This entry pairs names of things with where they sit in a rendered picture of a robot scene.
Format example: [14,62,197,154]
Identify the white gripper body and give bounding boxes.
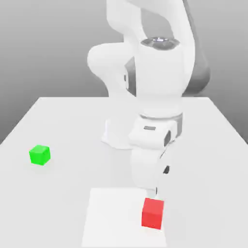
[130,140,174,190]

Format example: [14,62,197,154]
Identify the small red cube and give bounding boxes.
[141,197,165,230]

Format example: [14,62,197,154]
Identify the small green cube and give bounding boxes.
[29,144,51,166]

